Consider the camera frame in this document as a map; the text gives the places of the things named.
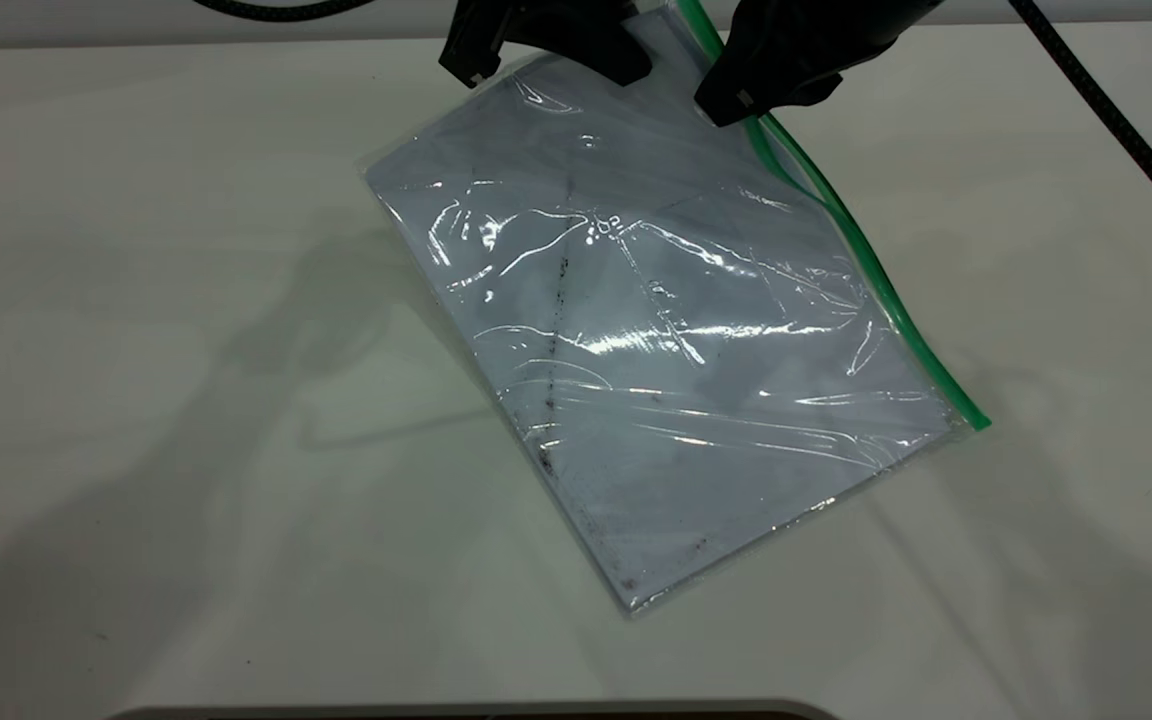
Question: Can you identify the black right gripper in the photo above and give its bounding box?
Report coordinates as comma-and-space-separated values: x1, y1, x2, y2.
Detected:
694, 0, 945, 128

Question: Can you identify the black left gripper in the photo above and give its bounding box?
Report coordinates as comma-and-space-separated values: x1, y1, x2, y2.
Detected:
439, 0, 654, 89

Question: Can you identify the clear zip bag green closure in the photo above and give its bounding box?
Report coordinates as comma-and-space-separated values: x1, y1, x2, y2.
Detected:
361, 0, 994, 616

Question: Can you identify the black braided cable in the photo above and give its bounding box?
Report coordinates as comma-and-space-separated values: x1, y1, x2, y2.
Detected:
1011, 0, 1152, 256
191, 0, 377, 23

